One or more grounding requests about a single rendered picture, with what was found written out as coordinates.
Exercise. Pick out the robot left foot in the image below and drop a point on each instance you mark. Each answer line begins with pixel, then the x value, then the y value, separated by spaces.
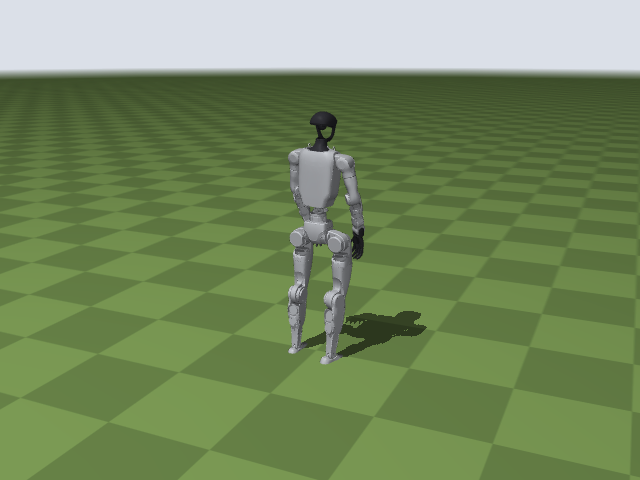
pixel 294 350

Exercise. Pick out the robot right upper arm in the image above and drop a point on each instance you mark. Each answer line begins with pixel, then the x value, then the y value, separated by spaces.
pixel 346 165

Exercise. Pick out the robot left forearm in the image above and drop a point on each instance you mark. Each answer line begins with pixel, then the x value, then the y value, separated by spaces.
pixel 304 210

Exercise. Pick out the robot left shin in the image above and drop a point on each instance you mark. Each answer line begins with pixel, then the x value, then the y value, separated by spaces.
pixel 296 314

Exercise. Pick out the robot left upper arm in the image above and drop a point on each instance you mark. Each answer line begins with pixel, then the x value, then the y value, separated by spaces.
pixel 293 159

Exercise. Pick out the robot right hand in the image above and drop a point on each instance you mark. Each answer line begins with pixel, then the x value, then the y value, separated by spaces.
pixel 358 244

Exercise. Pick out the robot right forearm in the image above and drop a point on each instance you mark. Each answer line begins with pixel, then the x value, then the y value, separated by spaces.
pixel 357 216

